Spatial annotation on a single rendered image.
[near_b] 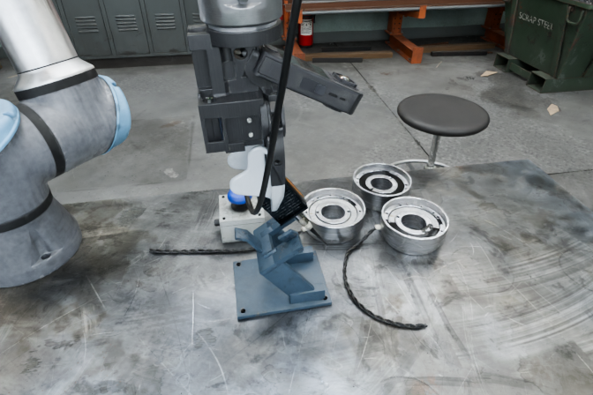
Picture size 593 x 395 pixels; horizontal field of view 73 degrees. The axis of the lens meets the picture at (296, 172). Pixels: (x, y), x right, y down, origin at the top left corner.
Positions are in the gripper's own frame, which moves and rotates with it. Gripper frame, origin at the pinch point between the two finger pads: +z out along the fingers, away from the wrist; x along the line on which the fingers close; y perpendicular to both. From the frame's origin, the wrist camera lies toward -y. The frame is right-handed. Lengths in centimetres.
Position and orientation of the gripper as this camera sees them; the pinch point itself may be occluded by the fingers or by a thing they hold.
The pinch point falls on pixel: (277, 192)
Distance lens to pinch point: 48.8
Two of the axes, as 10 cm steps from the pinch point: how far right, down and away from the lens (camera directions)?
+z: 0.3, 8.3, 5.6
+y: -9.8, 1.3, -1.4
